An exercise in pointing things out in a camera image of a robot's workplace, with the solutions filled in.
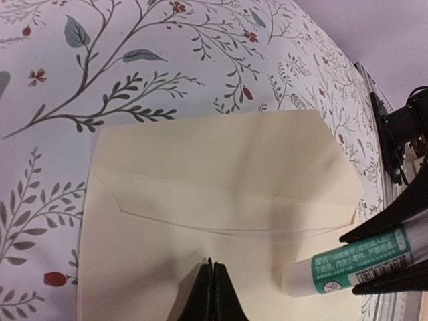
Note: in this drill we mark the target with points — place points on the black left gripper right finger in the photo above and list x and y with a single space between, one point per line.
226 304

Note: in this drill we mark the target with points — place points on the front aluminium rail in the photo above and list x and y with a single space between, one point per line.
399 294

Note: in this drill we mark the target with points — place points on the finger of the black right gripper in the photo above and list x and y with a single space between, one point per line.
411 279
408 204

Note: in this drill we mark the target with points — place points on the green white glue stick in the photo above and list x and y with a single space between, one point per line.
360 262

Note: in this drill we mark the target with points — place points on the cream envelope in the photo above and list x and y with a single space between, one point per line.
255 192

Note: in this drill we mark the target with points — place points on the floral patterned table mat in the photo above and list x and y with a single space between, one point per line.
71 68

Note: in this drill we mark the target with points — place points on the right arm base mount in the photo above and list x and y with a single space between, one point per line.
398 128

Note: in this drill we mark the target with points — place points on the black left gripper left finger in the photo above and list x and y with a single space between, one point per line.
198 306

